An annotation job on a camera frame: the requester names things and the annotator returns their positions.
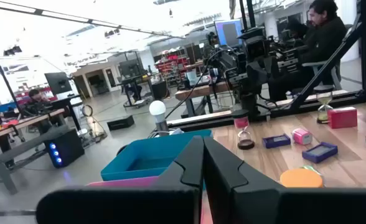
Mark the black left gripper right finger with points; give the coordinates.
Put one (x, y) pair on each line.
(226, 186)

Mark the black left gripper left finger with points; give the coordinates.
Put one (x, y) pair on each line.
(183, 174)

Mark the red sand hourglass black cap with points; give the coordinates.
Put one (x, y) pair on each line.
(241, 122)

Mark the navy blue digital clock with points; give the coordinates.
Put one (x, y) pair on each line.
(320, 152)
(276, 141)

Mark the orange hourglass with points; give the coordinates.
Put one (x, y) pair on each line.
(301, 179)

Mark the green and white wall charger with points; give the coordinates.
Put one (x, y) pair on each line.
(310, 168)

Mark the pink and white wall charger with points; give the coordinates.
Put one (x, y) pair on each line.
(302, 137)

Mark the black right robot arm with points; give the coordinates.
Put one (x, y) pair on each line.
(251, 71)

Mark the grey office chair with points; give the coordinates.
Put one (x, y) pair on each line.
(313, 64)

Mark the teal plastic tray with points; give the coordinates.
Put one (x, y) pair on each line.
(145, 149)

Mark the pink plastic tray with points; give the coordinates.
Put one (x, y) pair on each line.
(124, 181)

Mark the white light bulb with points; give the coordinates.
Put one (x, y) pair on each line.
(157, 108)

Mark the black box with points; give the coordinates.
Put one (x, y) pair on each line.
(120, 123)

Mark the wooden workbench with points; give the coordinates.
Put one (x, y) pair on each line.
(198, 91)
(24, 122)

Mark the red storage shelving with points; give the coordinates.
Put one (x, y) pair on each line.
(170, 63)

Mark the black monitor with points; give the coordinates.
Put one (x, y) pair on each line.
(58, 82)
(130, 68)

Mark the black computer tower blue lights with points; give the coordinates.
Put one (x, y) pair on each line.
(68, 146)

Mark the monitor with blue screen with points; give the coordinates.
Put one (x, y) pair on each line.
(229, 32)

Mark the red usb wall charger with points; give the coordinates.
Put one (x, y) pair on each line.
(342, 118)

